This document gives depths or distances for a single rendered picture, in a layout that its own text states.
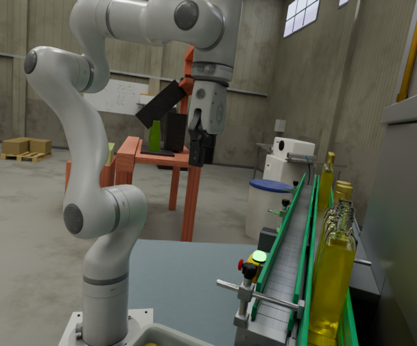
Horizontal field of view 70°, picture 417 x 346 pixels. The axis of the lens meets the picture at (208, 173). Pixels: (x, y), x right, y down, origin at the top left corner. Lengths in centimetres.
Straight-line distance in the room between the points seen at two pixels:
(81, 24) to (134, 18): 17
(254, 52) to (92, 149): 904
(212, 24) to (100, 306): 70
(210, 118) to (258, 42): 924
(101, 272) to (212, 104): 51
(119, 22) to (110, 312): 70
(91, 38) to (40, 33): 890
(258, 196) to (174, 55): 627
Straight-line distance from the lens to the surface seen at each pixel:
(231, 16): 63
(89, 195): 75
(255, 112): 959
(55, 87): 84
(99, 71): 93
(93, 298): 88
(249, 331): 66
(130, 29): 74
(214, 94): 59
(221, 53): 61
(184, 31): 56
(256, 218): 387
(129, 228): 86
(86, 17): 84
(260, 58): 974
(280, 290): 81
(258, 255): 104
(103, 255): 84
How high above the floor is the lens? 144
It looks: 10 degrees down
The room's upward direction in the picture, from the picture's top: 8 degrees clockwise
